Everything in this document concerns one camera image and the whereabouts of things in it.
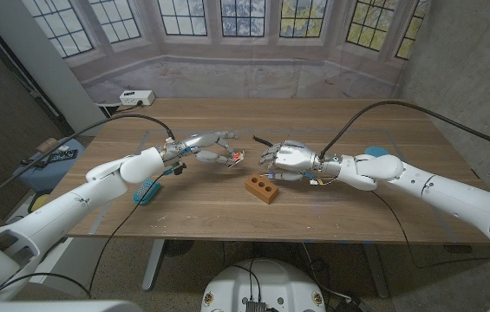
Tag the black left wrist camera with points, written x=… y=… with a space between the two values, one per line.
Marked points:
x=178 y=168

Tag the grey metal table leg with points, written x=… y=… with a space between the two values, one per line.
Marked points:
x=374 y=268
x=153 y=264

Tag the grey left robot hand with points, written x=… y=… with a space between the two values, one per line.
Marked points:
x=192 y=143

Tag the teal handheld calculator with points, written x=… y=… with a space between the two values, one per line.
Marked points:
x=146 y=191

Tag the black floor fan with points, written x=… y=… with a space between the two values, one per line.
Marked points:
x=177 y=248

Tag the small red white matchbox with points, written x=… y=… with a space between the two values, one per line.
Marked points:
x=236 y=158

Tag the white power strip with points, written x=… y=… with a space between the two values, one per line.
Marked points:
x=137 y=98

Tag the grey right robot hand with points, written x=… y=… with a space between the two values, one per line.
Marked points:
x=294 y=157

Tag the yellow round object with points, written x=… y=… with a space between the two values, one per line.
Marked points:
x=38 y=203

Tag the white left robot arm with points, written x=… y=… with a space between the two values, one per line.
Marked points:
x=62 y=212

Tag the slim black remote control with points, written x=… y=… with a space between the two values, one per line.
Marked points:
x=32 y=163

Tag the white robot body edge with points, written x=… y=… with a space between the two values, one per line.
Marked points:
x=54 y=307

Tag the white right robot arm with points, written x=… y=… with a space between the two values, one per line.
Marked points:
x=444 y=190

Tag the printed window backdrop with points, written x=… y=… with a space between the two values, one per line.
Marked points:
x=244 y=78

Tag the beige twine roll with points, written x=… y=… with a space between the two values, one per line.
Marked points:
x=48 y=144

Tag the small white gadget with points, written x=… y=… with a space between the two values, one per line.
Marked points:
x=63 y=148

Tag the blue padded stool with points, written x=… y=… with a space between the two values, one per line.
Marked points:
x=49 y=175

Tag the teal round disc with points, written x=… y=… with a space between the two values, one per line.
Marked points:
x=376 y=151

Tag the brown wooden block with holes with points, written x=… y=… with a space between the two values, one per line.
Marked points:
x=262 y=188

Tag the white robot torso base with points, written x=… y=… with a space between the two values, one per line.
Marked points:
x=264 y=286

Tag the black remote control with buttons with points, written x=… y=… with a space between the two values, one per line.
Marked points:
x=63 y=155

